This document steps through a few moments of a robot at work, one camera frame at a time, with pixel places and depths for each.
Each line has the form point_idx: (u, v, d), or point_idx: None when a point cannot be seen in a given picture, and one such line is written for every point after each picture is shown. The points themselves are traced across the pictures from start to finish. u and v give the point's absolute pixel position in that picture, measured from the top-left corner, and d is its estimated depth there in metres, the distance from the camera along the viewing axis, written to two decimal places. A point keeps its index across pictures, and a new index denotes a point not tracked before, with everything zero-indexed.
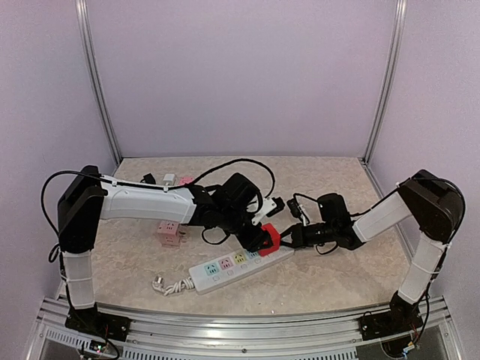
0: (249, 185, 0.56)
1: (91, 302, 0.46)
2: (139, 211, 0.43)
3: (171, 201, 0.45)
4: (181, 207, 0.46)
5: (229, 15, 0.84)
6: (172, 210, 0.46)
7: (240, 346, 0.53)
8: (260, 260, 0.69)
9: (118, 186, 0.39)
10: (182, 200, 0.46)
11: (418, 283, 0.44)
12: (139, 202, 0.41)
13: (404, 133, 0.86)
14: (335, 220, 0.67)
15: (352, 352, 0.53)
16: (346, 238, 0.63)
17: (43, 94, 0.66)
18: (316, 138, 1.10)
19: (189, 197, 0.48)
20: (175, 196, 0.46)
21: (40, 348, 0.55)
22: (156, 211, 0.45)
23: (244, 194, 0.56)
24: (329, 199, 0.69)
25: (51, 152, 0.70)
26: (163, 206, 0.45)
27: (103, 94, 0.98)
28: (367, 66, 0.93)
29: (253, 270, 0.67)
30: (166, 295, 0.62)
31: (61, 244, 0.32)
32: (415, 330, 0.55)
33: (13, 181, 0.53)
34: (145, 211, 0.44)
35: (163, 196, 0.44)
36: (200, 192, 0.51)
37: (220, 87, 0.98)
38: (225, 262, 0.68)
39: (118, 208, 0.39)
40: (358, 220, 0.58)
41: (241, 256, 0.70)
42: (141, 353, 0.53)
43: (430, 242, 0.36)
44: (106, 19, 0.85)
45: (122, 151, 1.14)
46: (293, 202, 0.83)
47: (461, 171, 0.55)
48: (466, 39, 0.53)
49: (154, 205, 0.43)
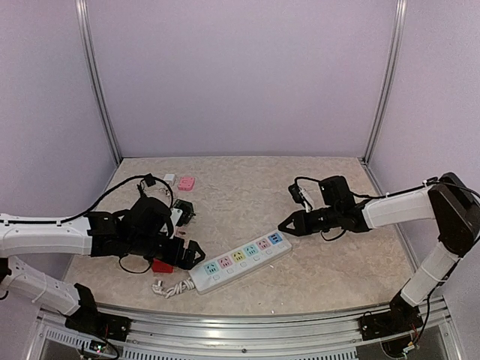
0: (155, 209, 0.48)
1: (75, 303, 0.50)
2: (25, 249, 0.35)
3: (64, 235, 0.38)
4: (78, 241, 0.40)
5: (229, 16, 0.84)
6: (67, 244, 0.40)
7: (240, 346, 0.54)
8: (257, 260, 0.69)
9: (10, 224, 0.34)
10: (79, 233, 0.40)
11: (421, 288, 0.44)
12: (20, 240, 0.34)
13: (404, 133, 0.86)
14: (338, 204, 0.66)
15: (352, 352, 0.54)
16: (352, 220, 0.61)
17: (43, 94, 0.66)
18: (316, 138, 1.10)
19: (84, 228, 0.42)
20: (69, 230, 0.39)
21: (40, 348, 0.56)
22: (48, 249, 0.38)
23: (150, 220, 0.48)
24: (331, 181, 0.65)
25: (51, 151, 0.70)
26: (55, 242, 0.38)
27: (103, 95, 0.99)
28: (367, 65, 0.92)
29: (250, 268, 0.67)
30: (167, 297, 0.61)
31: None
32: (415, 330, 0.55)
33: (11, 181, 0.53)
34: (29, 250, 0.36)
35: (55, 229, 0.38)
36: (100, 219, 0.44)
37: (221, 88, 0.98)
38: (224, 262, 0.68)
39: (9, 249, 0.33)
40: (369, 205, 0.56)
41: (239, 254, 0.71)
42: (141, 353, 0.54)
43: (444, 249, 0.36)
44: (106, 20, 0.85)
45: (123, 151, 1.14)
46: (294, 188, 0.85)
47: (461, 170, 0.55)
48: (466, 38, 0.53)
49: (48, 241, 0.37)
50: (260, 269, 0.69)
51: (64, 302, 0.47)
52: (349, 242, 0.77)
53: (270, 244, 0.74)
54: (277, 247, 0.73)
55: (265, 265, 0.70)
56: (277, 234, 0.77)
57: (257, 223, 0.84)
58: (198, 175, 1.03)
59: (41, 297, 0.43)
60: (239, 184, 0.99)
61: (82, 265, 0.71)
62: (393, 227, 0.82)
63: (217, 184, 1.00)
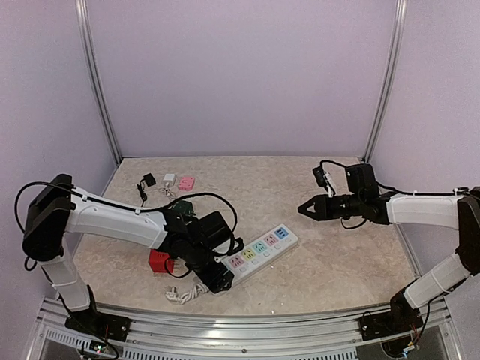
0: (226, 228, 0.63)
1: (85, 303, 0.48)
2: (104, 229, 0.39)
3: (143, 224, 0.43)
4: (150, 232, 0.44)
5: (229, 16, 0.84)
6: (141, 232, 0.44)
7: (240, 346, 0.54)
8: (269, 255, 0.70)
9: (88, 201, 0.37)
10: (154, 225, 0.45)
11: (425, 293, 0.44)
12: (101, 220, 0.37)
13: (404, 134, 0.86)
14: (362, 193, 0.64)
15: (353, 352, 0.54)
16: (374, 210, 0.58)
17: (42, 94, 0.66)
18: (316, 138, 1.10)
19: (159, 223, 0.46)
20: (146, 220, 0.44)
21: (40, 348, 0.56)
22: (124, 235, 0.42)
23: (218, 234, 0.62)
24: (358, 169, 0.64)
25: (51, 151, 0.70)
26: (133, 229, 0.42)
27: (103, 95, 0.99)
28: (367, 65, 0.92)
29: (265, 262, 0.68)
30: (183, 303, 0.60)
31: (28, 245, 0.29)
32: (415, 330, 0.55)
33: (13, 182, 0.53)
34: (108, 231, 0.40)
35: (134, 217, 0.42)
36: (173, 218, 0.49)
37: (221, 88, 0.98)
38: (236, 261, 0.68)
39: (88, 225, 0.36)
40: (396, 199, 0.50)
41: (250, 252, 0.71)
42: (141, 353, 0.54)
43: (457, 262, 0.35)
44: (106, 19, 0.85)
45: (122, 151, 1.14)
46: (319, 172, 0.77)
47: (462, 169, 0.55)
48: (466, 38, 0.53)
49: (127, 226, 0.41)
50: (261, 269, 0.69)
51: (78, 298, 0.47)
52: (349, 243, 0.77)
53: (277, 239, 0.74)
54: (284, 242, 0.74)
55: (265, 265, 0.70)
56: (283, 229, 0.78)
57: (258, 223, 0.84)
58: (198, 175, 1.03)
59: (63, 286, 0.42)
60: (239, 184, 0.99)
61: (82, 265, 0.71)
62: (394, 227, 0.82)
63: (217, 184, 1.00)
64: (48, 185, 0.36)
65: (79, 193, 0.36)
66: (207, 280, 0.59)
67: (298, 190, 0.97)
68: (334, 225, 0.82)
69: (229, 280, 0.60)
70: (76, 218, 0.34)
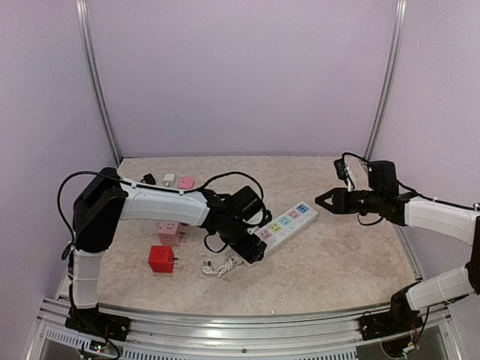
0: (258, 200, 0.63)
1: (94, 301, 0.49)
2: (153, 211, 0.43)
3: (188, 204, 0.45)
4: (196, 211, 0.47)
5: (229, 16, 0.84)
6: (187, 212, 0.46)
7: (240, 346, 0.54)
8: (294, 229, 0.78)
9: (138, 187, 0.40)
10: (199, 203, 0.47)
11: (428, 299, 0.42)
12: (150, 205, 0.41)
13: (404, 134, 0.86)
14: (381, 190, 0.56)
15: (353, 352, 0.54)
16: (391, 208, 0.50)
17: (43, 94, 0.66)
18: (316, 138, 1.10)
19: (201, 201, 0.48)
20: (190, 199, 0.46)
21: (40, 349, 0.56)
22: (171, 215, 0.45)
23: (250, 208, 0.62)
24: (379, 163, 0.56)
25: (51, 151, 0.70)
26: (181, 208, 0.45)
27: (103, 95, 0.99)
28: (367, 64, 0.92)
29: (291, 235, 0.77)
30: (220, 275, 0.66)
31: (81, 236, 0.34)
32: (415, 330, 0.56)
33: (13, 182, 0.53)
34: (157, 214, 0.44)
35: (178, 198, 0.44)
36: (211, 195, 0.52)
37: (222, 88, 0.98)
38: (265, 233, 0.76)
39: (139, 210, 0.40)
40: (415, 201, 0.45)
41: (277, 225, 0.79)
42: (141, 353, 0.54)
43: (463, 278, 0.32)
44: (106, 19, 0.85)
45: (122, 151, 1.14)
46: (340, 163, 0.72)
47: (462, 169, 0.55)
48: (466, 38, 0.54)
49: (174, 208, 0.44)
50: (261, 269, 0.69)
51: (87, 297, 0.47)
52: (349, 243, 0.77)
53: (299, 214, 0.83)
54: (308, 217, 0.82)
55: (265, 265, 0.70)
56: (304, 205, 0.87)
57: None
58: (198, 175, 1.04)
59: (82, 282, 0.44)
60: (239, 184, 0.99)
61: None
62: (394, 228, 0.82)
63: (217, 184, 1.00)
64: (94, 179, 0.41)
65: (128, 182, 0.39)
66: (242, 253, 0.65)
67: (298, 190, 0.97)
68: (334, 225, 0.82)
69: (262, 250, 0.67)
70: (128, 205, 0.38)
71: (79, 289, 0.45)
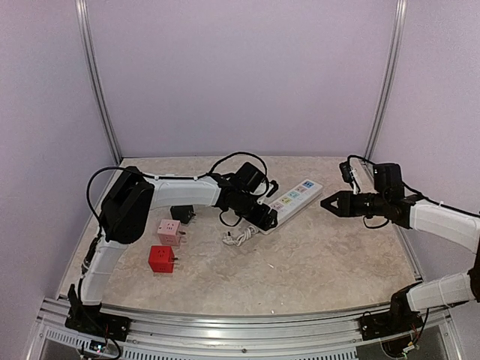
0: (259, 173, 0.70)
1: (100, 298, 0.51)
2: (175, 197, 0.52)
3: (202, 186, 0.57)
4: (209, 191, 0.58)
5: (229, 16, 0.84)
6: (203, 193, 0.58)
7: (240, 346, 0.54)
8: (303, 200, 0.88)
9: (160, 179, 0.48)
10: (211, 184, 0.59)
11: (427, 301, 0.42)
12: (172, 191, 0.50)
13: (404, 134, 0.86)
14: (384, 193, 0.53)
15: (353, 352, 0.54)
16: (397, 210, 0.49)
17: (42, 94, 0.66)
18: (316, 138, 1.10)
19: (211, 183, 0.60)
20: (205, 182, 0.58)
21: (40, 348, 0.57)
22: (190, 197, 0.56)
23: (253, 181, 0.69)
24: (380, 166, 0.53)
25: (51, 151, 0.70)
26: (197, 190, 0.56)
27: (103, 95, 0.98)
28: (367, 64, 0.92)
29: (300, 205, 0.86)
30: (240, 244, 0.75)
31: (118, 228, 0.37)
32: (415, 329, 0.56)
33: (13, 182, 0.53)
34: (180, 199, 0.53)
35: (193, 182, 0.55)
36: (218, 178, 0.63)
37: (222, 88, 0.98)
38: (278, 205, 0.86)
39: (165, 197, 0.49)
40: (420, 204, 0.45)
41: (286, 198, 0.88)
42: (141, 353, 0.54)
43: (466, 285, 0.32)
44: (106, 19, 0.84)
45: (122, 151, 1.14)
46: (346, 166, 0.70)
47: (462, 169, 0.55)
48: (466, 39, 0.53)
49: (191, 190, 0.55)
50: (261, 268, 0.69)
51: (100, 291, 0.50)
52: (349, 243, 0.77)
53: (306, 189, 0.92)
54: (314, 190, 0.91)
55: (265, 265, 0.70)
56: (309, 181, 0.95)
57: None
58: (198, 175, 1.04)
59: (97, 276, 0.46)
60: None
61: None
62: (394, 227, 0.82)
63: None
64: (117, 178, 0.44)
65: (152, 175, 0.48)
66: (257, 221, 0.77)
67: None
68: (334, 225, 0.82)
69: (274, 217, 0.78)
70: (157, 194, 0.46)
71: (93, 284, 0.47)
